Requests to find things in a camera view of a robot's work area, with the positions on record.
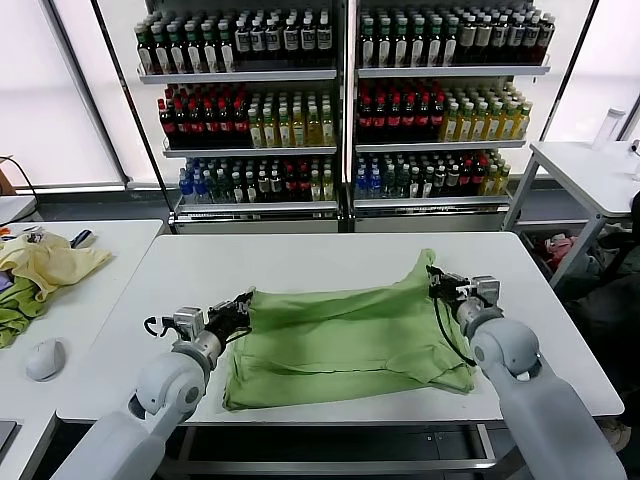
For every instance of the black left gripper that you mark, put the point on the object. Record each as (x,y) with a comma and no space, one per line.
(225,320)

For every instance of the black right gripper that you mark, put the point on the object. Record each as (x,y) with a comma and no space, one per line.
(452,290)

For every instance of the light green t-shirt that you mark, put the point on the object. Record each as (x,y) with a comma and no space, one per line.
(325,340)

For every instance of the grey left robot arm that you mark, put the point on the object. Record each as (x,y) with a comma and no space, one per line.
(165,380)

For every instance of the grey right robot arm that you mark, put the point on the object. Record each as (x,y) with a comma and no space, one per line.
(505,345)

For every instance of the person in dark clothes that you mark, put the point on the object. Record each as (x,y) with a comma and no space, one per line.
(605,310)

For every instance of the small dark bottle white cap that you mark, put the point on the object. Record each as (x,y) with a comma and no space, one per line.
(236,190)
(441,183)
(454,183)
(249,190)
(274,189)
(415,184)
(429,184)
(261,189)

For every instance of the small red label cola bottle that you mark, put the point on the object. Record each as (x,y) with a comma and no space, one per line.
(466,181)
(289,187)
(479,181)
(302,187)

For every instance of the small blue drink bottle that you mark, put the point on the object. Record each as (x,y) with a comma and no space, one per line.
(362,185)
(375,185)
(199,192)
(186,192)

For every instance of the small yellow juice bottle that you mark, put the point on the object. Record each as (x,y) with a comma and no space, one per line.
(327,189)
(315,189)
(490,183)
(503,181)

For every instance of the black slanted pole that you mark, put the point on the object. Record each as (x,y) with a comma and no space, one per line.
(569,70)
(169,210)

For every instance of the pink cloth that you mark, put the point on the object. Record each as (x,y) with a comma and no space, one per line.
(560,246)

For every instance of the yellow tea bottle green cap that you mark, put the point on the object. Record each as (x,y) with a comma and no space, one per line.
(451,126)
(493,126)
(507,126)
(479,126)
(465,126)
(522,125)

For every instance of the red cap cola bottle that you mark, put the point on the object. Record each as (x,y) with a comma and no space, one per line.
(423,124)
(437,123)
(409,124)
(211,127)
(182,127)
(240,127)
(380,124)
(394,124)
(225,127)
(196,127)
(365,124)
(167,127)

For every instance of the dark blue white case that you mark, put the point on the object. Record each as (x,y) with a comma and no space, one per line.
(82,238)

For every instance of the yellow juice bottle white cap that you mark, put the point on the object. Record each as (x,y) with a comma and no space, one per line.
(283,132)
(269,132)
(255,132)
(312,131)
(327,131)
(298,132)

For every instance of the black office chair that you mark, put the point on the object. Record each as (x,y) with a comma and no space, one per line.
(612,242)

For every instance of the pale yellow garment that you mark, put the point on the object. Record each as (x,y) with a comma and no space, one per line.
(60,265)

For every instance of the white side table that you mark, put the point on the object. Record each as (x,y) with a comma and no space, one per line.
(585,170)

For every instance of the white computer mouse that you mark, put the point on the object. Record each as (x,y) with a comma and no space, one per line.
(45,360)

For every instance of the grey metal shelf rack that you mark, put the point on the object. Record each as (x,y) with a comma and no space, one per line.
(450,71)
(240,76)

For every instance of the crumpled olive green cloth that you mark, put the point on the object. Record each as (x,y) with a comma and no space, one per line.
(15,310)

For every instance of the dark tea bottle green cap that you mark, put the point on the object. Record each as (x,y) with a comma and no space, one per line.
(177,57)
(210,56)
(226,56)
(161,57)
(451,49)
(418,50)
(145,57)
(369,51)
(385,51)
(193,57)
(434,50)
(401,51)

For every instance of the purple paper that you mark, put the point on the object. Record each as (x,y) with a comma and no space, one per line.
(4,282)

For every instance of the white sneaker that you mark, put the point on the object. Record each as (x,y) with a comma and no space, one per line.
(617,435)

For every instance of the beige label dark bottle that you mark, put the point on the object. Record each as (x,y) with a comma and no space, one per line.
(467,41)
(483,41)

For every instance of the grey label dark bottle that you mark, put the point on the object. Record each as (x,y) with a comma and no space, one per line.
(545,41)
(515,41)
(499,41)
(530,41)

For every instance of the white cap dark label bottle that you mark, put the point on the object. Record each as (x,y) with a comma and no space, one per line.
(290,42)
(307,42)
(242,44)
(323,42)
(258,44)
(274,43)

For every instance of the brown cardboard box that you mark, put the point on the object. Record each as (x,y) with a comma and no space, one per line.
(5,182)

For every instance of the grey laptop corner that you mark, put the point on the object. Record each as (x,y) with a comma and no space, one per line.
(6,435)

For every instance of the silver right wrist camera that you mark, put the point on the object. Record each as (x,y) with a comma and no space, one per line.
(485,291)

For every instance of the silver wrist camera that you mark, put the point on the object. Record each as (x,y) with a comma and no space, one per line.
(485,291)
(189,322)

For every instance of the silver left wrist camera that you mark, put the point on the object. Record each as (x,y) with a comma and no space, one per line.
(189,322)

